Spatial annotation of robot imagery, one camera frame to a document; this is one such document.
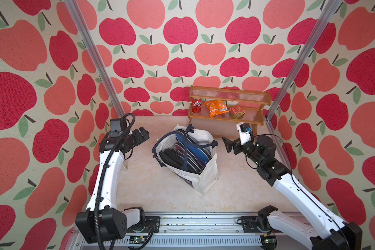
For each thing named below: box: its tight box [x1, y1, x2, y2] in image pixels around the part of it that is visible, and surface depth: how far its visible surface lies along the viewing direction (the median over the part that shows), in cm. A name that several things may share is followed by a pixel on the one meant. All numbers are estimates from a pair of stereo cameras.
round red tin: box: [229, 105, 246, 120], surface depth 101 cm
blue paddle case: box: [176, 133, 210, 164], surface depth 80 cm
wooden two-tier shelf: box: [187, 85, 273, 136], surface depth 110 cm
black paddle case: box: [158, 148, 185, 168], surface depth 81 cm
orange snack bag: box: [204, 99, 230, 118], surface depth 103 cm
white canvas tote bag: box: [152, 123, 218, 198], surface depth 80 cm
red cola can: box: [191, 97, 203, 114], surface depth 98 cm
